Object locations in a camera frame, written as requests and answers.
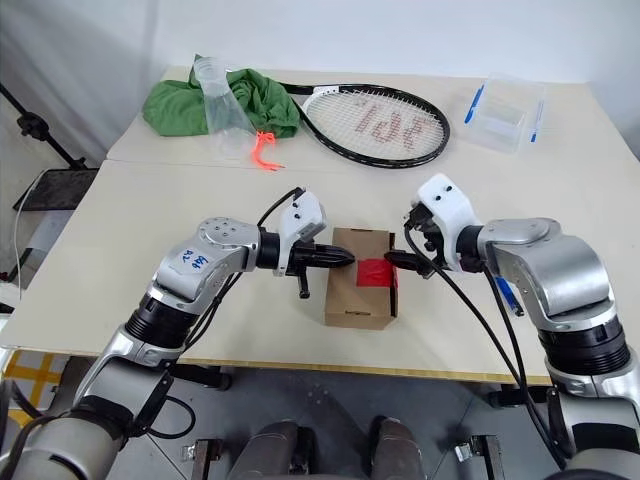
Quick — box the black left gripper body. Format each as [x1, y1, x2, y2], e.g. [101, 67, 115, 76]
[288, 242, 325, 300]

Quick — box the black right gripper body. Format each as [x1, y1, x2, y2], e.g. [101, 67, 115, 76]
[402, 201, 452, 280]

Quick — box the brown cardboard box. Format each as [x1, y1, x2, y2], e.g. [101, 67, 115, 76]
[323, 227, 401, 331]

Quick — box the red sealing tape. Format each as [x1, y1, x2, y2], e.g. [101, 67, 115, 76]
[355, 258, 400, 291]

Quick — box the clear container with blue clips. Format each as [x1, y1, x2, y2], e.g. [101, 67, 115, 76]
[458, 72, 547, 157]

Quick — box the black table foot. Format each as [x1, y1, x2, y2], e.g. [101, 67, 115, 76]
[172, 363, 234, 392]
[487, 382, 556, 409]

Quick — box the black white tennis racket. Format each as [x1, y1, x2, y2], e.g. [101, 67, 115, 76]
[275, 81, 452, 170]

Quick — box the clear plastic conical flask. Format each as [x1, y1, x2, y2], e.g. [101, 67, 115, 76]
[192, 56, 254, 157]

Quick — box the dark rounded shape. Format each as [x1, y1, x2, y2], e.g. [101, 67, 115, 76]
[367, 416, 427, 480]
[243, 421, 317, 480]

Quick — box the yellow floor tape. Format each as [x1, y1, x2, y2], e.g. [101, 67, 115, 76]
[4, 349, 71, 416]

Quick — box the black tripod stand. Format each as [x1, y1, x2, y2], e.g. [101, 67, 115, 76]
[0, 82, 87, 171]

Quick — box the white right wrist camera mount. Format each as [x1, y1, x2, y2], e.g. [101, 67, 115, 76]
[410, 173, 484, 272]

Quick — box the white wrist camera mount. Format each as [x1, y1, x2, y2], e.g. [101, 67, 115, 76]
[272, 188, 329, 277]
[410, 173, 484, 272]

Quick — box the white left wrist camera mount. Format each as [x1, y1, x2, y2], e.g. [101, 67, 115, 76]
[272, 188, 329, 277]

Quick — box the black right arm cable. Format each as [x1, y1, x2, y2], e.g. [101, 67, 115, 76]
[402, 227, 576, 461]

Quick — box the orange drawstring cord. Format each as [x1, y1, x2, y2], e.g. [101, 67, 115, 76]
[249, 130, 289, 174]

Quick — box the green drawstring cloth bag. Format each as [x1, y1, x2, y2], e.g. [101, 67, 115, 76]
[142, 53, 302, 139]

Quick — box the metal bracket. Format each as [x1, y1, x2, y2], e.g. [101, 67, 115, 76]
[453, 433, 502, 480]
[181, 437, 225, 480]

